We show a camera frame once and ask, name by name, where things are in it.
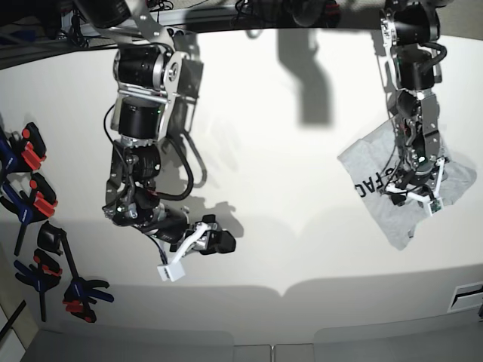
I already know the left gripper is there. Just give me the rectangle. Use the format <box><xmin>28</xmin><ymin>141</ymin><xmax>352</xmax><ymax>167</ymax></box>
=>
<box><xmin>388</xmin><ymin>165</ymin><xmax>447</xmax><ymax>206</ymax></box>

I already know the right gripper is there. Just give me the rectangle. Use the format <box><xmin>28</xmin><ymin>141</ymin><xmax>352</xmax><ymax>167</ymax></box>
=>
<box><xmin>169</xmin><ymin>214</ymin><xmax>236</xmax><ymax>256</ymax></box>

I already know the grey T-shirt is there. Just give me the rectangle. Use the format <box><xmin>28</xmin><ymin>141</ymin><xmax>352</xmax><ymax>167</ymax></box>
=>
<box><xmin>338</xmin><ymin>117</ymin><xmax>477</xmax><ymax>250</ymax></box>

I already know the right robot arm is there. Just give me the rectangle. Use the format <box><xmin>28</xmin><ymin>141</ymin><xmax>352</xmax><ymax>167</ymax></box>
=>
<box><xmin>77</xmin><ymin>1</ymin><xmax>236</xmax><ymax>256</ymax></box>

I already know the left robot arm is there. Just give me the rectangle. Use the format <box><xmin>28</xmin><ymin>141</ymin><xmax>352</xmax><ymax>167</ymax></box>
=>
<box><xmin>380</xmin><ymin>1</ymin><xmax>449</xmax><ymax>213</ymax></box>

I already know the long black bar clamp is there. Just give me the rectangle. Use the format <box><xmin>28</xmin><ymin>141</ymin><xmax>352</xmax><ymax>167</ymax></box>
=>
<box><xmin>37</xmin><ymin>221</ymin><xmax>115</xmax><ymax>324</ymax></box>

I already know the lower left blue clamp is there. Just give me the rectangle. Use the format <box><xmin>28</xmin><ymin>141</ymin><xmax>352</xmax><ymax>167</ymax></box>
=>
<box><xmin>14</xmin><ymin>248</ymin><xmax>63</xmax><ymax>322</ymax></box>

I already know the blue red clamp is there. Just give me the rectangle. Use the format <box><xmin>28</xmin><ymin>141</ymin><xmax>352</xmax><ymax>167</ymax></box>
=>
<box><xmin>1</xmin><ymin>172</ymin><xmax>58</xmax><ymax>256</ymax></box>
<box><xmin>1</xmin><ymin>122</ymin><xmax>47</xmax><ymax>184</ymax></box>

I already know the black strip at edge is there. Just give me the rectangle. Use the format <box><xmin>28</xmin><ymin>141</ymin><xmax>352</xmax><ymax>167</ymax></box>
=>
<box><xmin>1</xmin><ymin>300</ymin><xmax>26</xmax><ymax>339</ymax></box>

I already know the top blue red clamp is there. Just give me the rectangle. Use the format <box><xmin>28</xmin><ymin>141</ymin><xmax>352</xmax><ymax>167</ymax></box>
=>
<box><xmin>1</xmin><ymin>122</ymin><xmax>47</xmax><ymax>184</ymax></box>

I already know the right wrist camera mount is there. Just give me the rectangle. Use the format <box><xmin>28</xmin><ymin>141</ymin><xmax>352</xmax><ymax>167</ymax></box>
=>
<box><xmin>157</xmin><ymin>222</ymin><xmax>211</xmax><ymax>282</ymax></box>

